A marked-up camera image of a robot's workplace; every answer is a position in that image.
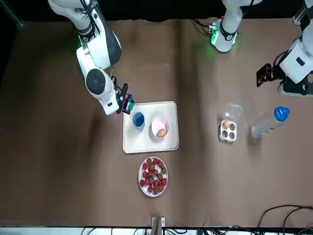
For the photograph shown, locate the clear bottle blue cap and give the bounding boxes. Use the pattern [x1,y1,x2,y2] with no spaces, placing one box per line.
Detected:
[249,106,291,141]

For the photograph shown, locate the pink bowl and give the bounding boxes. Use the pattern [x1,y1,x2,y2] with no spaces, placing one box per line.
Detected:
[151,115,171,142]

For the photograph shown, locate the blue white milk carton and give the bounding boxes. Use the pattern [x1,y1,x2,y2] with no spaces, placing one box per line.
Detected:
[121,94,135,116]

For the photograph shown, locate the white plate of strawberries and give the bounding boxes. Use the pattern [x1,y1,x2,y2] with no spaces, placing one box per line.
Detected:
[138,156,170,197]

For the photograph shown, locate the aluminium frame post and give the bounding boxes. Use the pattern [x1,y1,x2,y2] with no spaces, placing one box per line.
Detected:
[0,0,24,29]
[292,0,310,25]
[150,215,166,235]

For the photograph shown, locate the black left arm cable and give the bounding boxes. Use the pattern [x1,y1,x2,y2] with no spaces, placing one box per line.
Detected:
[273,47,294,69]

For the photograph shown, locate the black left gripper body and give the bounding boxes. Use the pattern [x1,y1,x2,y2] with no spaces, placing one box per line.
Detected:
[268,62,287,74]

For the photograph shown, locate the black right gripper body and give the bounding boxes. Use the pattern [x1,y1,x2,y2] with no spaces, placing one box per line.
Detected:
[111,75,129,115]

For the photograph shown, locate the black left base cable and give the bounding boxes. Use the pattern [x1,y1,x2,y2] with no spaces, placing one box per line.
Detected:
[190,18,214,35]

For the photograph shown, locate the blue cup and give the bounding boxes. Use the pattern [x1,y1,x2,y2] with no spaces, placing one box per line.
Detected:
[132,111,146,132]

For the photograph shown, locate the white rectangular tray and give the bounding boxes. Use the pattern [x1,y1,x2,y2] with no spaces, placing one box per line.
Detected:
[122,100,180,155]

